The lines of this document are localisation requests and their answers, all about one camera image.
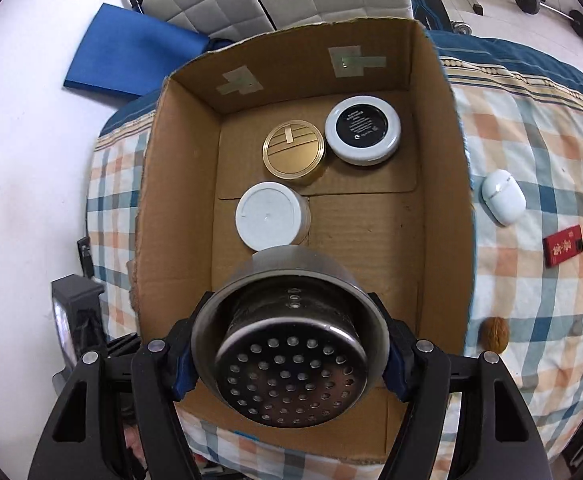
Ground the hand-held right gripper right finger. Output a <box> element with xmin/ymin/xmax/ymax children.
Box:
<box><xmin>369</xmin><ymin>291</ymin><xmax>555</xmax><ymax>480</ymax></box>

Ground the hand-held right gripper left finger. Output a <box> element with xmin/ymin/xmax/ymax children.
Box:
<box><xmin>28</xmin><ymin>290</ymin><xmax>217</xmax><ymax>480</ymax></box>

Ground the brown walnut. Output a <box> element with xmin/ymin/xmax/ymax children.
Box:
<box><xmin>480</xmin><ymin>316</ymin><xmax>511</xmax><ymax>352</ymax></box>

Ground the perforated steel strainer cup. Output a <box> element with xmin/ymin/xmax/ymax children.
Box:
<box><xmin>192</xmin><ymin>245</ymin><xmax>391</xmax><ymax>428</ymax></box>

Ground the brown cardboard box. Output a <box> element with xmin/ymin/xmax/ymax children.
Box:
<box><xmin>128</xmin><ymin>17</ymin><xmax>476</xmax><ymax>461</ymax></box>

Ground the white earbuds case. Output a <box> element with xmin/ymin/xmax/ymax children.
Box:
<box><xmin>480</xmin><ymin>170</ymin><xmax>527</xmax><ymax>226</ymax></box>

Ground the small red box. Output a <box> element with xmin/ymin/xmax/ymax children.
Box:
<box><xmin>543</xmin><ymin>226</ymin><xmax>583</xmax><ymax>267</ymax></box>

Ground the white jar with black lid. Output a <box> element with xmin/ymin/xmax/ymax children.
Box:
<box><xmin>325</xmin><ymin>95</ymin><xmax>402</xmax><ymax>167</ymax></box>

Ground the gold round tin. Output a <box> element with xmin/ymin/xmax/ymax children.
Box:
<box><xmin>262</xmin><ymin>122</ymin><xmax>328</xmax><ymax>183</ymax></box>

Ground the blue foam mat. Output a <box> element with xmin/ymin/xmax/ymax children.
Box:
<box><xmin>63</xmin><ymin>2</ymin><xmax>211</xmax><ymax>103</ymax></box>

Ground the plaid blanket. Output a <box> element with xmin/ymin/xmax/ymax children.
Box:
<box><xmin>86</xmin><ymin>27</ymin><xmax>583</xmax><ymax>480</ymax></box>

